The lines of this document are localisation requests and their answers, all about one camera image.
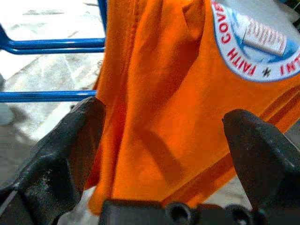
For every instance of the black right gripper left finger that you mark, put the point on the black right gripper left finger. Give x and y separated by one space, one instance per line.
70 152

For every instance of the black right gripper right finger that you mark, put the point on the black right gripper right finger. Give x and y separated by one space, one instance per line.
262 159

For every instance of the blue plastic hanger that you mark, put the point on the blue plastic hanger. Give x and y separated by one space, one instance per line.
47 44

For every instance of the orange shirt with round badge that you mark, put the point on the orange shirt with round badge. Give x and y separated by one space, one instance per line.
164 93

